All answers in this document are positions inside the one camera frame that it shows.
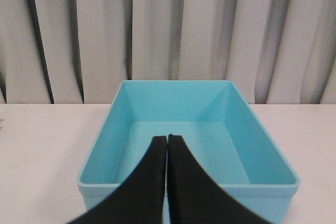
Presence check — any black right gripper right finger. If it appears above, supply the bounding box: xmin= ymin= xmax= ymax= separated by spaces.
xmin=167 ymin=134 xmax=254 ymax=223

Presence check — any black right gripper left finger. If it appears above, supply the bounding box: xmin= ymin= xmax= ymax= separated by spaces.
xmin=71 ymin=136 xmax=167 ymax=223

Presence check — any light blue plastic box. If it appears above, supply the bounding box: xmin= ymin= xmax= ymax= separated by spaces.
xmin=77 ymin=80 xmax=300 ymax=223

